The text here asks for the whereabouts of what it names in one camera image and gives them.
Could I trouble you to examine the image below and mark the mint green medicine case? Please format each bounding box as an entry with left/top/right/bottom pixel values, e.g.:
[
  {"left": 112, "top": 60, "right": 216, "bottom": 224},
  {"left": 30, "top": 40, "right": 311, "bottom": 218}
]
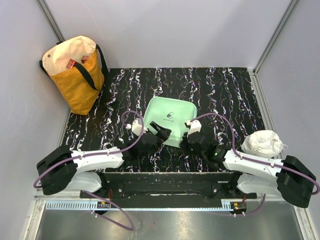
[{"left": 143, "top": 96, "right": 198, "bottom": 148}]

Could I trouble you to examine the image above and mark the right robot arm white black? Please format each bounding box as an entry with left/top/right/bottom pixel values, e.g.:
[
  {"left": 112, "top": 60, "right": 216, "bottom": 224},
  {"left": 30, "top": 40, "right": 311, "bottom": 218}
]
[{"left": 179, "top": 131, "right": 316, "bottom": 208}]

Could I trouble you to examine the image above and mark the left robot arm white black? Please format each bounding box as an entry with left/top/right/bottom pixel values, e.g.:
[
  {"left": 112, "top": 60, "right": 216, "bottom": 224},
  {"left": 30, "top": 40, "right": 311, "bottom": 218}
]
[{"left": 34, "top": 118, "right": 172, "bottom": 198}]

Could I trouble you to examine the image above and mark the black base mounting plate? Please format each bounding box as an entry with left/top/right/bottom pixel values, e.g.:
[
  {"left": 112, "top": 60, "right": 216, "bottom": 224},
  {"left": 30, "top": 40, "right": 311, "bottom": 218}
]
[{"left": 94, "top": 172, "right": 257, "bottom": 209}]

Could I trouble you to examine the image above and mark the white crumpled cloth bag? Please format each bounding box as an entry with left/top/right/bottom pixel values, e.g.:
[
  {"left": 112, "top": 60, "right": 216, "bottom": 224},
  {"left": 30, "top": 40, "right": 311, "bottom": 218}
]
[{"left": 241, "top": 130, "right": 288, "bottom": 158}]

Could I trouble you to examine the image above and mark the orange tote bag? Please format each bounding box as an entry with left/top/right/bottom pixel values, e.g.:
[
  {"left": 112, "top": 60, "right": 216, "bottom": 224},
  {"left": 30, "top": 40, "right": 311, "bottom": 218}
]
[{"left": 39, "top": 35, "right": 109, "bottom": 115}]

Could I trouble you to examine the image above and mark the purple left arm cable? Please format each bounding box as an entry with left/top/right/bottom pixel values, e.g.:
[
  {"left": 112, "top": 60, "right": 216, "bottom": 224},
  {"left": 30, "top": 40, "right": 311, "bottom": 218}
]
[{"left": 33, "top": 110, "right": 145, "bottom": 231}]

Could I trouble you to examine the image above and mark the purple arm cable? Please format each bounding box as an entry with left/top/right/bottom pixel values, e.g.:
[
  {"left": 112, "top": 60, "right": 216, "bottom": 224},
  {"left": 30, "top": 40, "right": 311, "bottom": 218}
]
[
  {"left": 33, "top": 110, "right": 145, "bottom": 231},
  {"left": 184, "top": 112, "right": 320, "bottom": 216}
]

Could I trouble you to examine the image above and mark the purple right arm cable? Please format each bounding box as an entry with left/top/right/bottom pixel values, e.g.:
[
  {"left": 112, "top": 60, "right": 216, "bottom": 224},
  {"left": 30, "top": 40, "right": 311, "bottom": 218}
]
[{"left": 184, "top": 112, "right": 320, "bottom": 216}]

